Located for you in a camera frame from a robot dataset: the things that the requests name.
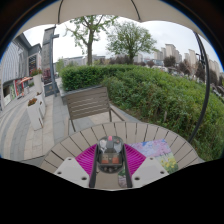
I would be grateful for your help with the grey sign pillar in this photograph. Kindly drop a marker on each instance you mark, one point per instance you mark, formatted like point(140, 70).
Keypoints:
point(48, 60)

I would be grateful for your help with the grey transparent computer mouse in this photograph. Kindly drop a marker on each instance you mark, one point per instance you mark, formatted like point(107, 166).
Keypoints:
point(110, 155)

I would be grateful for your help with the bare-trunked green tree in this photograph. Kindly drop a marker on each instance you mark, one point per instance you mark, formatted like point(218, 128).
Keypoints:
point(89, 40)

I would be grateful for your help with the green hedge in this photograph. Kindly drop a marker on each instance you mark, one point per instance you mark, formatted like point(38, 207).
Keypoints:
point(160, 96)

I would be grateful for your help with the distant beige apartment blocks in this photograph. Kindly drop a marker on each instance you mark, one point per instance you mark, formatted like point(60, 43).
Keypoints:
point(193, 58)

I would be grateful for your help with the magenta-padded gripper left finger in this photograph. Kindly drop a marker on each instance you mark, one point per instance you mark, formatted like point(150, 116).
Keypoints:
point(71, 171)

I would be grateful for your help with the flower print mouse pad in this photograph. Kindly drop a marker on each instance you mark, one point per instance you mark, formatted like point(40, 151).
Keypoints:
point(156, 150)

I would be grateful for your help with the beige parasol canopy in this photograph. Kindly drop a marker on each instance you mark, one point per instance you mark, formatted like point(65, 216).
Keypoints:
point(100, 8)

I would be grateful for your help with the white planter with flowers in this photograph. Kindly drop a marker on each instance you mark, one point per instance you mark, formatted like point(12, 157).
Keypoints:
point(37, 80)
point(34, 115)

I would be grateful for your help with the brown slatted chair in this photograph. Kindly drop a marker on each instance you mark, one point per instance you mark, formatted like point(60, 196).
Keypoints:
point(87, 103)

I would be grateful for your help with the round-crowned green tree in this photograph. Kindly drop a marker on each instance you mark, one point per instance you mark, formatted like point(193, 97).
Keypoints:
point(130, 38)

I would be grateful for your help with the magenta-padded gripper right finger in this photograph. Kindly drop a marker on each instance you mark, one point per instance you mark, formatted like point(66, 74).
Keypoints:
point(148, 171)

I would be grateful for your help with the grey shopfront building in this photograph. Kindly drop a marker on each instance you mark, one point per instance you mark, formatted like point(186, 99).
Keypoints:
point(15, 63)

